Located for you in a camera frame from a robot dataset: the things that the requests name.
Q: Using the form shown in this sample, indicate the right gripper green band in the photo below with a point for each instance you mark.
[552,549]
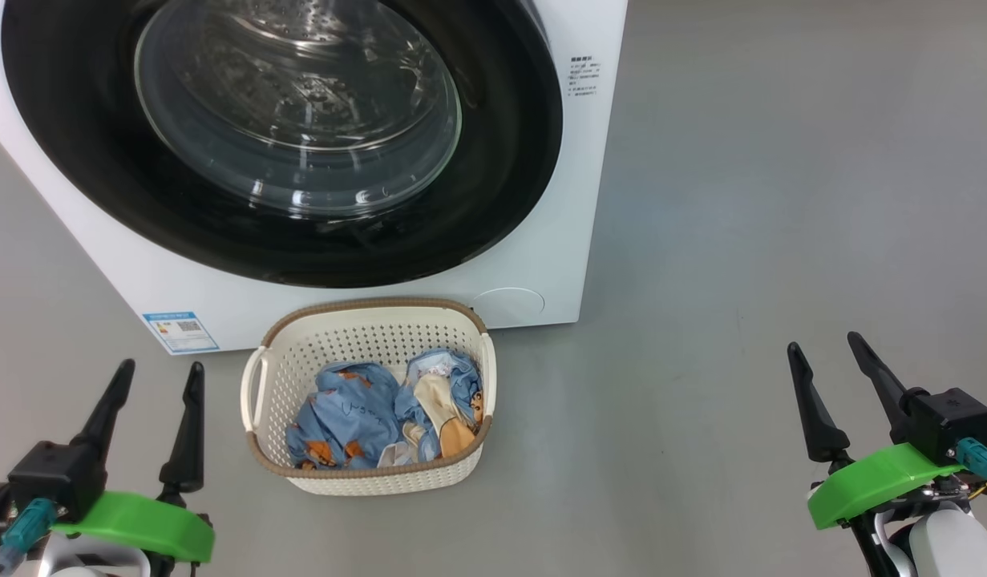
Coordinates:
[878,481]

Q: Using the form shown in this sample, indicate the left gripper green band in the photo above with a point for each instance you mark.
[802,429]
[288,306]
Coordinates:
[140,521]

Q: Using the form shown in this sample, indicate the blue garment with orange print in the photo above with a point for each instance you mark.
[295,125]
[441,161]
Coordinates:
[341,409]

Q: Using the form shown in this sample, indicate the black round glass machine door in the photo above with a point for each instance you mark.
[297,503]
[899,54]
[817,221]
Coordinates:
[100,160]

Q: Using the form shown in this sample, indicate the cream blue orange-trimmed garment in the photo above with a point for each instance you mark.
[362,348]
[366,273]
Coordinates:
[437,405]

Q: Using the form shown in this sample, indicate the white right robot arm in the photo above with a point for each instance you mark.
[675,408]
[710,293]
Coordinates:
[950,545]

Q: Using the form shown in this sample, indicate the cream perforated laundry basket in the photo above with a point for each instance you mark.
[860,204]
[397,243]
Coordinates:
[357,336]

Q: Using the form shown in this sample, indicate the white front-loading washing machine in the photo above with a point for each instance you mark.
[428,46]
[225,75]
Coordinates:
[541,240]

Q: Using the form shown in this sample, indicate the blue energy label sticker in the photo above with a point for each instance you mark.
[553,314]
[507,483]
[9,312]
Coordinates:
[180,332]

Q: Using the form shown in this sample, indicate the round white filter cover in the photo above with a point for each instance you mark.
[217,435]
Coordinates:
[509,306]

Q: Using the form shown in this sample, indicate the small printed text label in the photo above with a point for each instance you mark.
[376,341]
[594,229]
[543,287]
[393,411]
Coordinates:
[583,76]

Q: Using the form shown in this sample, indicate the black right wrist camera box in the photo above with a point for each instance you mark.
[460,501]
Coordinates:
[950,421]

